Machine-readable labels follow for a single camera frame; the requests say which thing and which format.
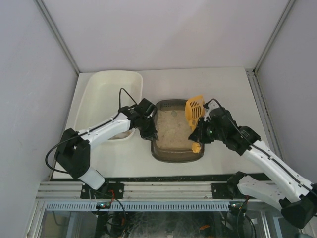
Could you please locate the yellow litter scoop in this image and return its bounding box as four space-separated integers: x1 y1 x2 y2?
184 95 205 154

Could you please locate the dark brown litter box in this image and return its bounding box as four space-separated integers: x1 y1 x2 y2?
151 99 205 163

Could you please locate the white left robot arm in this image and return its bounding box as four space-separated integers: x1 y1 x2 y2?
54 98 157 190

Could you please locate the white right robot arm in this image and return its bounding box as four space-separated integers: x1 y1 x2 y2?
185 105 317 229

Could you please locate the white plastic bin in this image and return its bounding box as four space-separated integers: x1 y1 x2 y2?
72 70 143 135

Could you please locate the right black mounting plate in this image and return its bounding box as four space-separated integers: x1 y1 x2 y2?
211 183 246 200

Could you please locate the black mounting plate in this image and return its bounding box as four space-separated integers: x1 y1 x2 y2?
80 182 124 199
211 183 246 200

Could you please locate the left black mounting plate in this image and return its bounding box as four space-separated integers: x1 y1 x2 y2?
80 182 124 199

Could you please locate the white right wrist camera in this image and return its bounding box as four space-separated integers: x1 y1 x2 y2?
204 100 219 121

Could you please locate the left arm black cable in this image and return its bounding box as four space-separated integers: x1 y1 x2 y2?
118 87 139 111

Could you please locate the right side aluminium rail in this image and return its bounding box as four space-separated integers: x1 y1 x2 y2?
245 69 284 161

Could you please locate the grey slotted cable duct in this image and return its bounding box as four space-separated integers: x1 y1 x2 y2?
46 201 231 212

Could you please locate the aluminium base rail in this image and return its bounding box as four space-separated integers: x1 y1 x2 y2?
35 180 306 201

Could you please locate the right aluminium frame post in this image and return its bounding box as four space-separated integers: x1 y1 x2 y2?
253 0 297 74

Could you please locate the aluminium frame post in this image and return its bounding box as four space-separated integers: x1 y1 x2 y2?
34 0 81 76
253 0 297 74

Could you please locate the left aluminium frame post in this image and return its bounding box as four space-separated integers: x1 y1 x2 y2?
34 0 81 76

